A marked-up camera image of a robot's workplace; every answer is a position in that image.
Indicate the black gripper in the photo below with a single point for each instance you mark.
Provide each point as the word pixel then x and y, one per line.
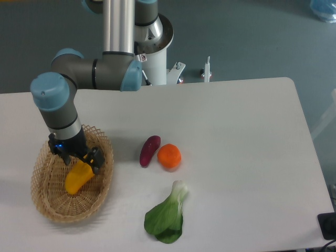
pixel 72 141

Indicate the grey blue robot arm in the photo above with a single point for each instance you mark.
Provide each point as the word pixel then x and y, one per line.
pixel 54 92

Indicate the woven wicker basket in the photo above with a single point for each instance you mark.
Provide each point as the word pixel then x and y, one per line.
pixel 48 190

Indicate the purple eggplant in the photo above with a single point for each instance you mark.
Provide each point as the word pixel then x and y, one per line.
pixel 148 150

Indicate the orange tangerine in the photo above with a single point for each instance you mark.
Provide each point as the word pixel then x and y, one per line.
pixel 169 156

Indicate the green bok choy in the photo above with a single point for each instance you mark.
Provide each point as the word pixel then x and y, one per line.
pixel 165 221

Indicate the white stand leg with foot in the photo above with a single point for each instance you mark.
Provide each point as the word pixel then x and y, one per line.
pixel 205 72

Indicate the black device at table edge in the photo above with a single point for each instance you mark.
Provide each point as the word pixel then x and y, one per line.
pixel 327 225

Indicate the blue plastic bag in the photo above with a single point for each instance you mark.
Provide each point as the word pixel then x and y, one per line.
pixel 324 9

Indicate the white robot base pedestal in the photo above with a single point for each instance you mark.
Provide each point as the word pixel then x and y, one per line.
pixel 151 44

